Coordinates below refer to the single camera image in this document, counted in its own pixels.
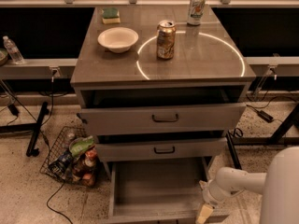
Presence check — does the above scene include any grey bottom drawer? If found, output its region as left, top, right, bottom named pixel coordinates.
left=104, top=157, right=231, bottom=224

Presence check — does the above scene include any grey drawer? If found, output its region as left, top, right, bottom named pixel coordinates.
left=96, top=138, right=226, bottom=161
left=104, top=157, right=231, bottom=224
left=78, top=103, right=246, bottom=135

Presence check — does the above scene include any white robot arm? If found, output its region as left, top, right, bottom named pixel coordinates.
left=195, top=147, right=299, bottom=224

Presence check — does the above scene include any grey middle drawer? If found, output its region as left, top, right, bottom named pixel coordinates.
left=96, top=138, right=226, bottom=161

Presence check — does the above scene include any grey top drawer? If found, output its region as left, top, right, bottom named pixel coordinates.
left=78, top=103, right=246, bottom=135

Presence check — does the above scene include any grey drawer cabinet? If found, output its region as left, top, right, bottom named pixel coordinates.
left=70, top=4, right=257, bottom=179

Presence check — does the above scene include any black right table leg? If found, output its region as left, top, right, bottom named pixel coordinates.
left=226, top=133, right=242, bottom=170

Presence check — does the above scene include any black table leg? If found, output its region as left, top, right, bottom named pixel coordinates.
left=26, top=102, right=49, bottom=157
left=226, top=133, right=242, bottom=170

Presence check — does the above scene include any black power adapter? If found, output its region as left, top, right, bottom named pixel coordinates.
left=258, top=110, right=274, bottom=123

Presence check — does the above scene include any red snack bottle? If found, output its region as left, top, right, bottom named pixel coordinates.
left=72, top=148, right=97, bottom=187

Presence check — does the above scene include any green chip bag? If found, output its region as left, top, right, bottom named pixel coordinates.
left=69, top=136, right=94, bottom=158

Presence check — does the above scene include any dark blue snack bag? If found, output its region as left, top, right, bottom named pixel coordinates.
left=48, top=150, right=73, bottom=178

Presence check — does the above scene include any black left table leg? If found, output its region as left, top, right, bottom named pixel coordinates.
left=26, top=102, right=49, bottom=157

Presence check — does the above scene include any gold soda can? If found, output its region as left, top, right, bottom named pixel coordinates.
left=156, top=20, right=176, bottom=60

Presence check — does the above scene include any white bowl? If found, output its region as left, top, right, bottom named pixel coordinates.
left=97, top=27, right=139, bottom=53

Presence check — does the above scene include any white green soda can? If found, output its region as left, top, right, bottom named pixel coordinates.
left=187, top=0, right=206, bottom=25

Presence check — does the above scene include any green yellow sponge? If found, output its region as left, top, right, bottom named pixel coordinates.
left=102, top=7, right=121, bottom=24

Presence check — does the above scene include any clear plastic water bottle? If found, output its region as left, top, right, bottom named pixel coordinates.
left=3, top=35, right=24, bottom=64

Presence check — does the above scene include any black floor cable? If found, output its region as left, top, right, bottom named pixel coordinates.
left=46, top=180, right=73, bottom=224

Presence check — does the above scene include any black wire basket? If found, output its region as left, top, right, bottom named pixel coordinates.
left=40, top=127, right=99, bottom=186

